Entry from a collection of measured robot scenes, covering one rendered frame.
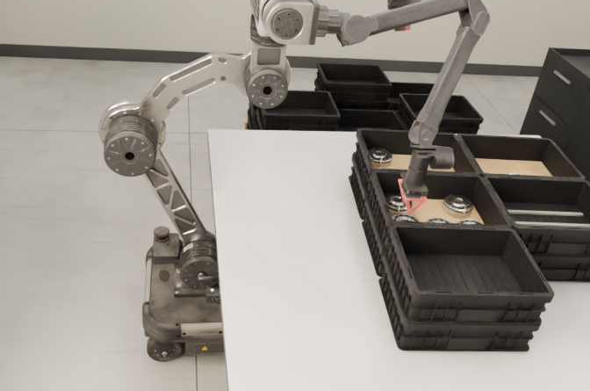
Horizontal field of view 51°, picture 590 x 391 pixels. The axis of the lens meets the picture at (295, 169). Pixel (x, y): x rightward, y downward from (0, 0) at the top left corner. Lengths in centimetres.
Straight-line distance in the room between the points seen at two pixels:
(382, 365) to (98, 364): 128
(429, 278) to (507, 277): 25
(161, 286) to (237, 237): 59
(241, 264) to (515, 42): 423
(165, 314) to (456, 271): 114
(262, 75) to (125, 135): 50
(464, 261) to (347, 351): 48
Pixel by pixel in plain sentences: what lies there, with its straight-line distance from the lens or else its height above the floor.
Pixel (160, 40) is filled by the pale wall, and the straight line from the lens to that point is 509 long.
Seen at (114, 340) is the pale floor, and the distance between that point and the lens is 275.
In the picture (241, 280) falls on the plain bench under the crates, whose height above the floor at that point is 70.
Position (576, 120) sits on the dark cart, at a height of 67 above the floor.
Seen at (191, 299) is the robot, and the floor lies 24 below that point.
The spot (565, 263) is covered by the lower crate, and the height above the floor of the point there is 78.
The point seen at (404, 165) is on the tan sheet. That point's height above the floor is 83.
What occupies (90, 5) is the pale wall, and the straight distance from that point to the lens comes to 504.
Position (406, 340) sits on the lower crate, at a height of 74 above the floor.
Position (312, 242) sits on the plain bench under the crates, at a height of 70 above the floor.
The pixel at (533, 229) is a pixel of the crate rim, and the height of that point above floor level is 93.
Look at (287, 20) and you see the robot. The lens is 177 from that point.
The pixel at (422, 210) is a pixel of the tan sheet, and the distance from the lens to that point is 217.
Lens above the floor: 203
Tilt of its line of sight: 32 degrees down
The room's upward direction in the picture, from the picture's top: 7 degrees clockwise
